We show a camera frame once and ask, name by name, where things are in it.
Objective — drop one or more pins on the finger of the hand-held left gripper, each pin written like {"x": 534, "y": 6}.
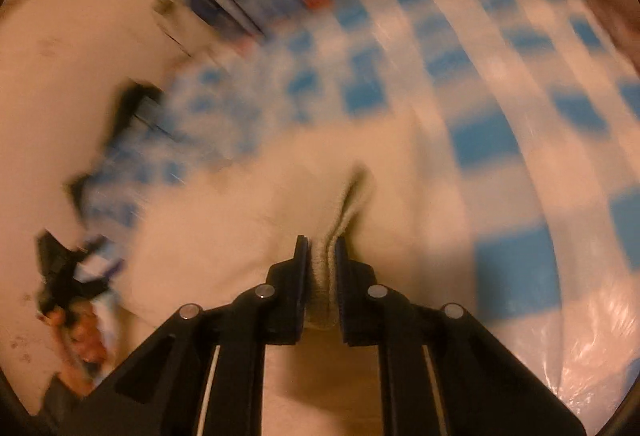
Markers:
{"x": 134, "y": 102}

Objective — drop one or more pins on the blue white checkered sheet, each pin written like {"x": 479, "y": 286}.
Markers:
{"x": 500, "y": 141}

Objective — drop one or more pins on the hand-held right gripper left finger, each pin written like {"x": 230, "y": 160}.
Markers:
{"x": 299, "y": 288}

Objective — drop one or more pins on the person's left hand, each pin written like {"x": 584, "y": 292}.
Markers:
{"x": 82, "y": 341}

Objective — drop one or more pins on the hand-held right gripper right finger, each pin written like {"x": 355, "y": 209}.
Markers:
{"x": 343, "y": 288}

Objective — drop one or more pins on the cream quilted garment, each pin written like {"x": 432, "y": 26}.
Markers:
{"x": 225, "y": 241}

